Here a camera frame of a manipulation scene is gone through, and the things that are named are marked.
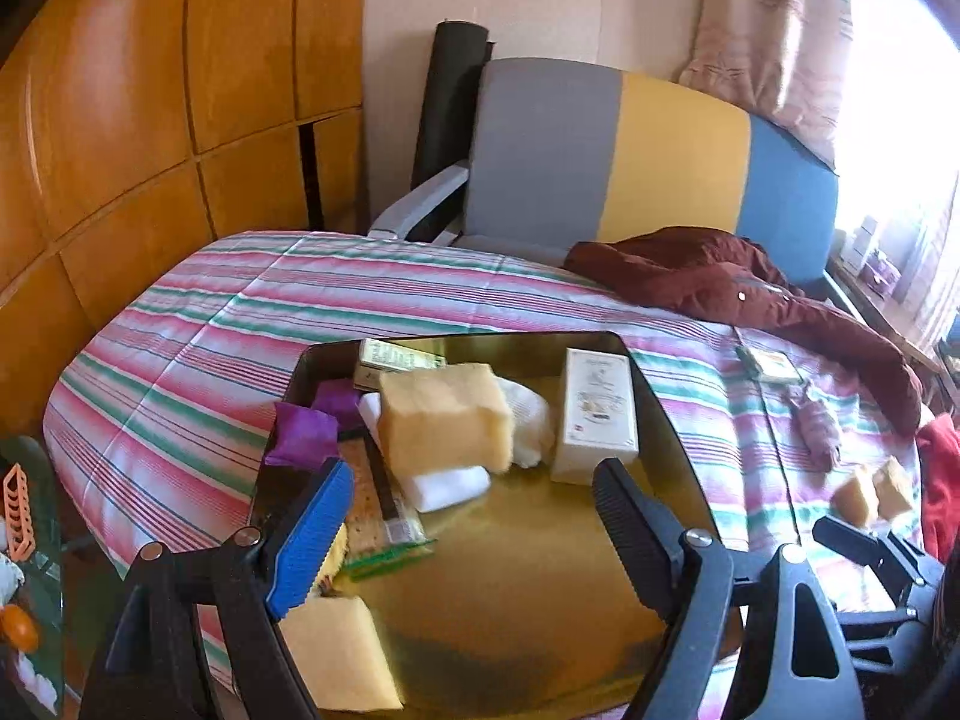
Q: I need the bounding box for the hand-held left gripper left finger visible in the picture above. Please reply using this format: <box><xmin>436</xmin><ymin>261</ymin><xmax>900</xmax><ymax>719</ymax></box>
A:
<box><xmin>79</xmin><ymin>457</ymin><xmax>353</xmax><ymax>720</ymax></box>

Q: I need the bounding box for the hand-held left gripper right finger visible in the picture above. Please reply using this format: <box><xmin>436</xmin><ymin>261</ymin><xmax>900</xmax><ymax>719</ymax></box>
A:
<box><xmin>592</xmin><ymin>457</ymin><xmax>863</xmax><ymax>720</ymax></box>

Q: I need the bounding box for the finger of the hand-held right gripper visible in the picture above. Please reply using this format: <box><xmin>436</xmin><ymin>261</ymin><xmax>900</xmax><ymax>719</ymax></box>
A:
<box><xmin>812</xmin><ymin>516</ymin><xmax>929</xmax><ymax>580</ymax></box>

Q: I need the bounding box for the purple packet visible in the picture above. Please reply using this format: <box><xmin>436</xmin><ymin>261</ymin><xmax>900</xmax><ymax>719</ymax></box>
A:
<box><xmin>313</xmin><ymin>379</ymin><xmax>362</xmax><ymax>417</ymax></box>
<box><xmin>264</xmin><ymin>401</ymin><xmax>340</xmax><ymax>470</ymax></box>

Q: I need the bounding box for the white printed box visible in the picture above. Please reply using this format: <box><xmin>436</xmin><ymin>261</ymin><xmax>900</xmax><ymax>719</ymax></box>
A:
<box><xmin>550</xmin><ymin>347</ymin><xmax>641</xmax><ymax>485</ymax></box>

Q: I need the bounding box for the gold tray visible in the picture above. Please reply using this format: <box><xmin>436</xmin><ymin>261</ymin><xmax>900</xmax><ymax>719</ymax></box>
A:
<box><xmin>247</xmin><ymin>330</ymin><xmax>743</xmax><ymax>713</ymax></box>

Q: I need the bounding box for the long plain white box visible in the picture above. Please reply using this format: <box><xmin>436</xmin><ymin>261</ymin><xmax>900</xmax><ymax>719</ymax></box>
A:
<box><xmin>358</xmin><ymin>394</ymin><xmax>492</xmax><ymax>515</ymax></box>

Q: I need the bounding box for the large yellow sponge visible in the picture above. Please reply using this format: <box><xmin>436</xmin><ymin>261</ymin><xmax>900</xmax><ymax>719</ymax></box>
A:
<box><xmin>377</xmin><ymin>364</ymin><xmax>515</xmax><ymax>475</ymax></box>

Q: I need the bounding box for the clear green-edged snack packet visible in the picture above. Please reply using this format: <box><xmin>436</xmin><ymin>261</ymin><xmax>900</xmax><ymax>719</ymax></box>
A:
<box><xmin>330</xmin><ymin>427</ymin><xmax>437</xmax><ymax>580</ymax></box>

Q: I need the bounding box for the red blanket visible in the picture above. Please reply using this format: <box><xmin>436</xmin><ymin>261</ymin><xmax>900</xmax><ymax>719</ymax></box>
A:
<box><xmin>916</xmin><ymin>414</ymin><xmax>960</xmax><ymax>560</ymax></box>

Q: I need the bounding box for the pale yellow sponge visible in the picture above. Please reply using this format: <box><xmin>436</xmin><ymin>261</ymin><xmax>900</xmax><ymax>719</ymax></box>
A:
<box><xmin>281</xmin><ymin>596</ymin><xmax>406</xmax><ymax>713</ymax></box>

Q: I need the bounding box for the pink striped sock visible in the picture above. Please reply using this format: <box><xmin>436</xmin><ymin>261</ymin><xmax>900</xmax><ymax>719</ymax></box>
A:
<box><xmin>795</xmin><ymin>399</ymin><xmax>845</xmax><ymax>470</ymax></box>

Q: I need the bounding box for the white folded cloth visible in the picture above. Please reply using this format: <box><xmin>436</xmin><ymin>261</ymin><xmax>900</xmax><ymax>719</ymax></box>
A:
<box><xmin>496</xmin><ymin>377</ymin><xmax>557</xmax><ymax>470</ymax></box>

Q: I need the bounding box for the olive gold box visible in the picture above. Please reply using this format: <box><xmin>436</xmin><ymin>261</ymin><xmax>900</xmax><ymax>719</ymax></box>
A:
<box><xmin>354</xmin><ymin>339</ymin><xmax>445</xmax><ymax>392</ymax></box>

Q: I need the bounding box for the small green-edged packet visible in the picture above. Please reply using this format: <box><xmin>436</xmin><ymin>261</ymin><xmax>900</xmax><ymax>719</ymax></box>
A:
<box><xmin>737</xmin><ymin>345</ymin><xmax>801</xmax><ymax>385</ymax></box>

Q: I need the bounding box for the wooden desk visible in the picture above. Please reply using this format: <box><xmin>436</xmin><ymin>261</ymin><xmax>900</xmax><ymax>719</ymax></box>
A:
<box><xmin>827</xmin><ymin>255</ymin><xmax>955</xmax><ymax>380</ymax></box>

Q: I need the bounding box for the maroon jacket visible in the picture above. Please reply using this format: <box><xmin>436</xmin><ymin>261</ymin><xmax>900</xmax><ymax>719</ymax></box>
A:
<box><xmin>562</xmin><ymin>226</ymin><xmax>923</xmax><ymax>436</ymax></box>

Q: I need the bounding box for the purple storage box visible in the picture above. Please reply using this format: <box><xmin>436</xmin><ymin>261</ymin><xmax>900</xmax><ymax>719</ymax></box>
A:
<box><xmin>861</xmin><ymin>253</ymin><xmax>899</xmax><ymax>295</ymax></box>

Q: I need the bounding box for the orange plastic rack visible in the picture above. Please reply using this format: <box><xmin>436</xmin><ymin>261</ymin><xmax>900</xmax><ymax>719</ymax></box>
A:
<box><xmin>0</xmin><ymin>463</ymin><xmax>40</xmax><ymax>562</ymax></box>

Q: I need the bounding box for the stack of white boxes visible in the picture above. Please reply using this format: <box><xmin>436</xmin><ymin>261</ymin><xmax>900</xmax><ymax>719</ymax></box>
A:
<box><xmin>846</xmin><ymin>216</ymin><xmax>880</xmax><ymax>272</ymax></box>

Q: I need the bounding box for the orange fruit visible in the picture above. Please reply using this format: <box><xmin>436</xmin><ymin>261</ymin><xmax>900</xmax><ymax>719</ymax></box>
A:
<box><xmin>0</xmin><ymin>604</ymin><xmax>40</xmax><ymax>652</ymax></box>

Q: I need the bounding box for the grey yellow blue chair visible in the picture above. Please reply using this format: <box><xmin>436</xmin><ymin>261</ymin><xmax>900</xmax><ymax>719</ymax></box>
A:
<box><xmin>367</xmin><ymin>58</ymin><xmax>839</xmax><ymax>293</ymax></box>

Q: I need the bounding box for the wooden wardrobe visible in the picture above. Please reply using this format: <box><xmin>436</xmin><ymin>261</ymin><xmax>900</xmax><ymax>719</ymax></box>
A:
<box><xmin>0</xmin><ymin>0</ymin><xmax>370</xmax><ymax>440</ymax></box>

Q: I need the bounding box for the black rolled mat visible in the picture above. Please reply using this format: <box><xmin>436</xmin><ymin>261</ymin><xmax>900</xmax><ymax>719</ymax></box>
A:
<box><xmin>410</xmin><ymin>21</ymin><xmax>491</xmax><ymax>192</ymax></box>

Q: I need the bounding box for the pink curtain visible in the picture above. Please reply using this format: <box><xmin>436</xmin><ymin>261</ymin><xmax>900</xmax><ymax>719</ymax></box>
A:
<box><xmin>677</xmin><ymin>0</ymin><xmax>857</xmax><ymax>170</ymax></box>

